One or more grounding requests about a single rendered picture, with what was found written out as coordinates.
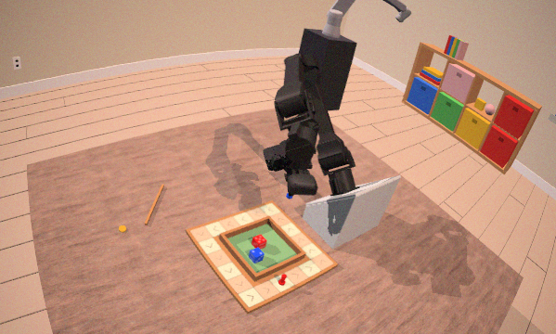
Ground blue die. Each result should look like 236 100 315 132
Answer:
249 247 265 263

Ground red pawn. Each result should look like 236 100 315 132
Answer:
278 275 287 286

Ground red die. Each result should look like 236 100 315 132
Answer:
252 235 266 249

